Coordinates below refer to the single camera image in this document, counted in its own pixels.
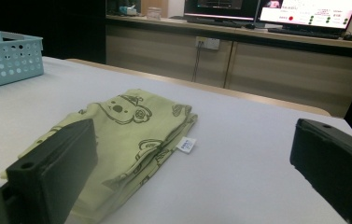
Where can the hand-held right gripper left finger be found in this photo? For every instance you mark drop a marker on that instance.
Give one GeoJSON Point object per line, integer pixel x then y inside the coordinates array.
{"type": "Point", "coordinates": [55, 174]}

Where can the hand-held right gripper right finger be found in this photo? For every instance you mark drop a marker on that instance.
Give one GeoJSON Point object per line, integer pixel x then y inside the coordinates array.
{"type": "Point", "coordinates": [335, 161]}

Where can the green bear-print garment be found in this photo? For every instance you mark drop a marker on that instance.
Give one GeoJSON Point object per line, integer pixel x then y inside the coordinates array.
{"type": "Point", "coordinates": [127, 137]}

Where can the light blue perforated plastic basket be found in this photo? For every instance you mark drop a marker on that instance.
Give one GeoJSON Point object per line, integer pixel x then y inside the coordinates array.
{"type": "Point", "coordinates": [5, 62]}

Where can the beige long cabinet counter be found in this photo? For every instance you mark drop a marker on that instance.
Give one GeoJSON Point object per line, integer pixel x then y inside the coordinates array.
{"type": "Point", "coordinates": [288, 71]}

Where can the white table mat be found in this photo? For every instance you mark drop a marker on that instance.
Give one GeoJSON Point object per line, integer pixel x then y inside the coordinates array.
{"type": "Point", "coordinates": [232, 174]}

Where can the black computer mouse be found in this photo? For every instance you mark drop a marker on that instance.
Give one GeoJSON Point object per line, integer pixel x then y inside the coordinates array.
{"type": "Point", "coordinates": [250, 26]}
{"type": "Point", "coordinates": [348, 37]}

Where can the black keyboard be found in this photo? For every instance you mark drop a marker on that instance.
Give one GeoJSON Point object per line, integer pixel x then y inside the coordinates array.
{"type": "Point", "coordinates": [217, 21]}
{"type": "Point", "coordinates": [304, 33]}

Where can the bright-screen computer monitor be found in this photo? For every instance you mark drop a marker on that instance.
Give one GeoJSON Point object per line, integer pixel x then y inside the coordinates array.
{"type": "Point", "coordinates": [307, 12]}

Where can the blue tissue box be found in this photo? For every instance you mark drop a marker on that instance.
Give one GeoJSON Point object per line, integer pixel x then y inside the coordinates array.
{"type": "Point", "coordinates": [128, 11]}

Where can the clear glass jar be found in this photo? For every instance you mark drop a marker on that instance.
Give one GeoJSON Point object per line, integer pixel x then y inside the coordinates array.
{"type": "Point", "coordinates": [153, 13]}

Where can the white wall socket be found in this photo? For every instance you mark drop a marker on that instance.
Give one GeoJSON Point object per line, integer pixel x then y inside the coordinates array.
{"type": "Point", "coordinates": [208, 43]}

